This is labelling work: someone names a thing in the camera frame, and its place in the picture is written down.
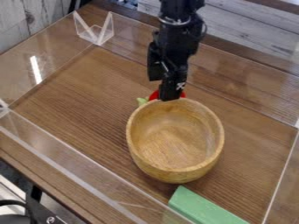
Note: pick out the clear acrylic corner bracket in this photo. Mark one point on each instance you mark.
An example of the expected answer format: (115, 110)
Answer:
(95, 34)

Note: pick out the clear acrylic tray wall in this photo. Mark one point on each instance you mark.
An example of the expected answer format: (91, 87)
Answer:
(87, 188)

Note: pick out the green rectangular block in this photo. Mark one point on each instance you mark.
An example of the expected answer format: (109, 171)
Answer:
(200, 210)

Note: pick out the black table leg bracket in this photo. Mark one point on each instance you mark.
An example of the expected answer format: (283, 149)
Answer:
(41, 214)

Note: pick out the red plush strawberry toy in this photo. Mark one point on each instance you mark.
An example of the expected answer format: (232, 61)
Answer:
(154, 96)

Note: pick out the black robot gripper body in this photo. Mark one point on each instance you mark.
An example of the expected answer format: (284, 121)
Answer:
(180, 31)

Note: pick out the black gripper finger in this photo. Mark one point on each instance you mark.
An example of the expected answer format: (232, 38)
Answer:
(155, 60)
(174, 79)

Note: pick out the wooden bowl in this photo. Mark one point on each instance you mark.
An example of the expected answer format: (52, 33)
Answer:
(175, 138)

